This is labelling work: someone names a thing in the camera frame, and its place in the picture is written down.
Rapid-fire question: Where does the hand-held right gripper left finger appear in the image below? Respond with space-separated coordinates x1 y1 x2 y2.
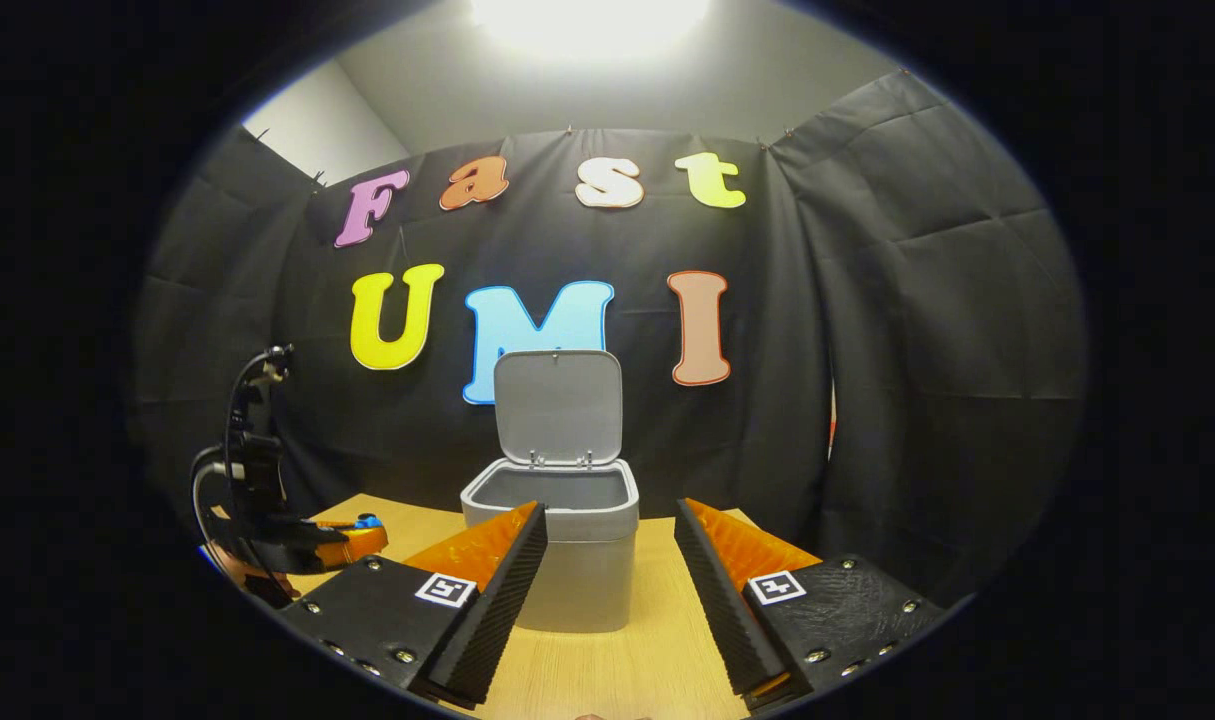
277 500 550 711

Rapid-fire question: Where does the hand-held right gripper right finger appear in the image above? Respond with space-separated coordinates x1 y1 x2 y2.
673 497 948 713

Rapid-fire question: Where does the white desktop garbage bin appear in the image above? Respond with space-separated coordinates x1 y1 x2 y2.
460 348 641 634

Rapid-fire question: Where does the wooden desktop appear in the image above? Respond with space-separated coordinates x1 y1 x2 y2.
287 492 848 720

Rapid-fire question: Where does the black backdrop cloth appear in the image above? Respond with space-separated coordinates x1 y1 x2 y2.
132 70 1088 611

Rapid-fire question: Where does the ceiling light panel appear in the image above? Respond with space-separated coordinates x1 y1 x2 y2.
467 0 713 56

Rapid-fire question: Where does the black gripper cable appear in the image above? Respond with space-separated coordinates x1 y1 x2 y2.
189 345 293 561

